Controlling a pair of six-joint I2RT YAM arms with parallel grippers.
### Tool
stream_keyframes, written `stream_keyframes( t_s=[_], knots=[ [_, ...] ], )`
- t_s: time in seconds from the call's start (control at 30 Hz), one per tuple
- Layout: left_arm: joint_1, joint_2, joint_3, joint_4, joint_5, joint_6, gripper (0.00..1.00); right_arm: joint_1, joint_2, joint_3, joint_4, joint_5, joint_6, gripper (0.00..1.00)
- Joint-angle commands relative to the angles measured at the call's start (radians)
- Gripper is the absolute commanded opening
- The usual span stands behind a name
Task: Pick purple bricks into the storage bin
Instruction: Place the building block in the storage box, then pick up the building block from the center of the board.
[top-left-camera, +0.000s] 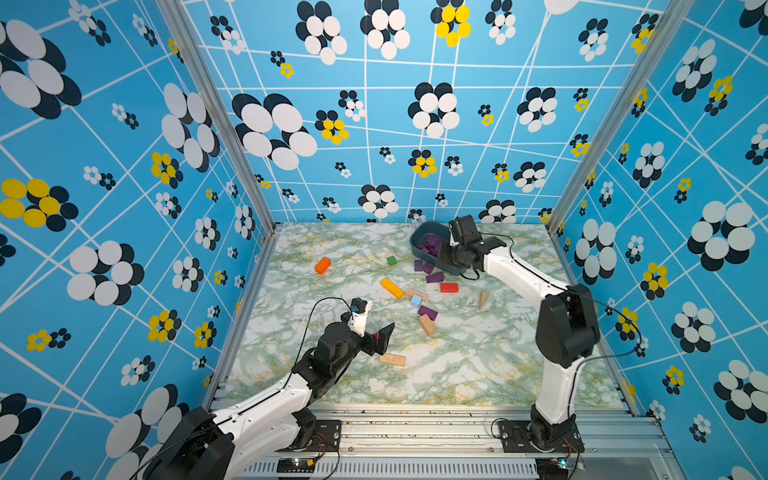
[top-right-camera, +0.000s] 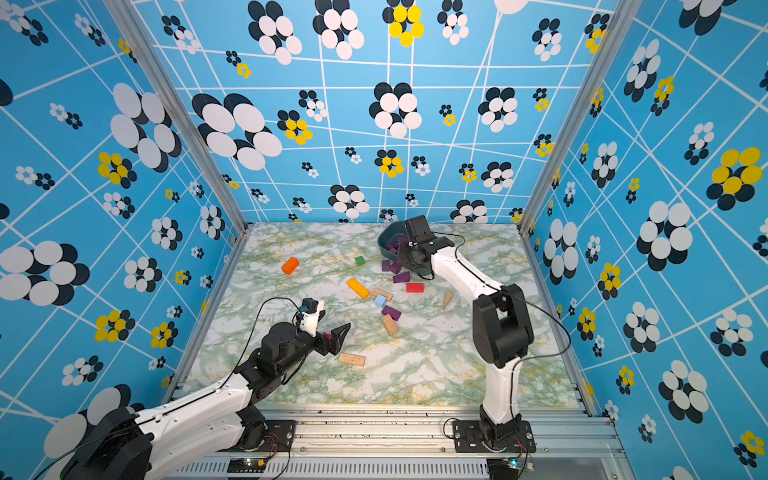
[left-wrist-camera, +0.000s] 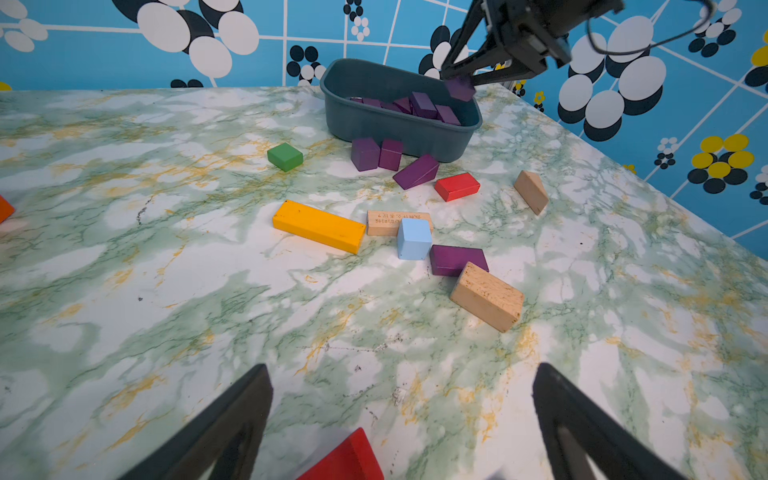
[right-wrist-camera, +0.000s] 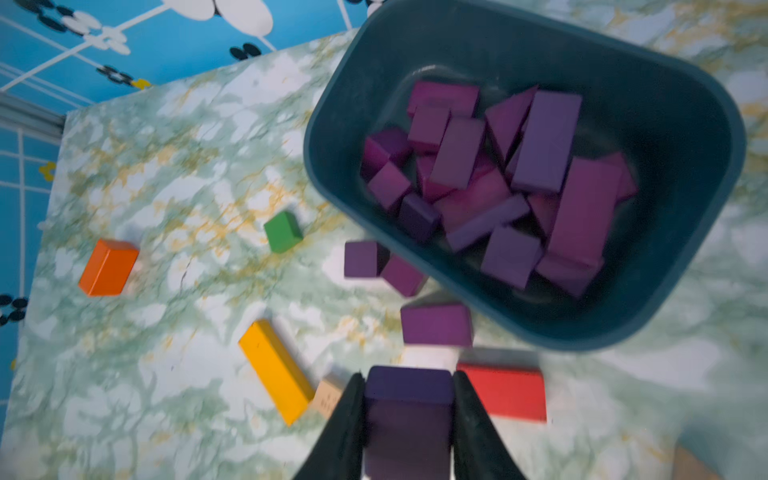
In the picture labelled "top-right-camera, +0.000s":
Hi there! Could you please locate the natural wood square brick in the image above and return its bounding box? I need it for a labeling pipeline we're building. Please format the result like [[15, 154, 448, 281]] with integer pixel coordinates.
[[382, 314, 398, 336]]

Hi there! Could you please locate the engraved natural wood brick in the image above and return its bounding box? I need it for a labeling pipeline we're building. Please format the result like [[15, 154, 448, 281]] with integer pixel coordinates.
[[371, 289, 393, 303]]

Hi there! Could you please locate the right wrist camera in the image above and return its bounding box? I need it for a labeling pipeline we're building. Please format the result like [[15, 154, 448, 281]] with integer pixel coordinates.
[[404, 215, 435, 244]]

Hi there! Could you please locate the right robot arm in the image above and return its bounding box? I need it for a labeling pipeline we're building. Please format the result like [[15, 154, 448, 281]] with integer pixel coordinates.
[[397, 236, 534, 450]]

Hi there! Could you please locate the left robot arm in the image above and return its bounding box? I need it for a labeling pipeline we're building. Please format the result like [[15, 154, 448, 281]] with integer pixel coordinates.
[[58, 298, 351, 479]]

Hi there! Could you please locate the red flat brick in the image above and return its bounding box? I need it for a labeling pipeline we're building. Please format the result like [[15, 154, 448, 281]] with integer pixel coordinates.
[[406, 283, 425, 293]]

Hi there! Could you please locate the purple wedge near bin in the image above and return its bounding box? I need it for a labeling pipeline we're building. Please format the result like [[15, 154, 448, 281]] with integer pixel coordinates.
[[393, 271, 411, 283]]

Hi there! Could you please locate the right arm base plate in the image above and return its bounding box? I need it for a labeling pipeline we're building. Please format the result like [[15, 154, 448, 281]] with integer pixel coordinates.
[[450, 420, 537, 454]]

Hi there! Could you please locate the aluminium front rail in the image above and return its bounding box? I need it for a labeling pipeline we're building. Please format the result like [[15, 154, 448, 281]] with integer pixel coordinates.
[[169, 405, 635, 479]]

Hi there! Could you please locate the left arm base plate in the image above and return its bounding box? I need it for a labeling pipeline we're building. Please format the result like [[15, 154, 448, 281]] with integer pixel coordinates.
[[224, 419, 297, 453]]

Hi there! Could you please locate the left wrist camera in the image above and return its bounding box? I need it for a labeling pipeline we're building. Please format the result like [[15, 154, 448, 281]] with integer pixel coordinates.
[[299, 301, 325, 337]]

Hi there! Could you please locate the purple brick behind wood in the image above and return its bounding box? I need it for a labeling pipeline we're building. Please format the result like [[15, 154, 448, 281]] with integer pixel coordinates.
[[382, 305, 401, 321]]

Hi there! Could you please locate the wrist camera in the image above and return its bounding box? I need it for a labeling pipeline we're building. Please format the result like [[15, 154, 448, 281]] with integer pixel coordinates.
[[299, 301, 325, 337], [404, 215, 435, 244]]

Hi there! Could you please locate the orange brick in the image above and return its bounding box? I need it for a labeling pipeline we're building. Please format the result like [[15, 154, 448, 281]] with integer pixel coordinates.
[[281, 257, 300, 275]]

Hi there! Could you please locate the yellow long brick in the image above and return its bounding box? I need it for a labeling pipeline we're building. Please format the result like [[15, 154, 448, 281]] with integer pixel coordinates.
[[346, 278, 370, 299]]

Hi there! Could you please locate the natural wood wedge brick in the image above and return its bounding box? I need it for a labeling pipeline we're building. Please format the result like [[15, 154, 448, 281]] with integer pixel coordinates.
[[443, 291, 454, 308]]

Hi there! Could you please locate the dark teal storage bin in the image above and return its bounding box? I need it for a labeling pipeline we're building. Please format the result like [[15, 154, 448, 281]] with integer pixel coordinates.
[[377, 220, 432, 277]]

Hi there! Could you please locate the natural wood brick front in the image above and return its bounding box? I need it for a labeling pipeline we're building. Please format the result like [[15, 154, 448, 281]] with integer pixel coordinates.
[[338, 353, 366, 367]]

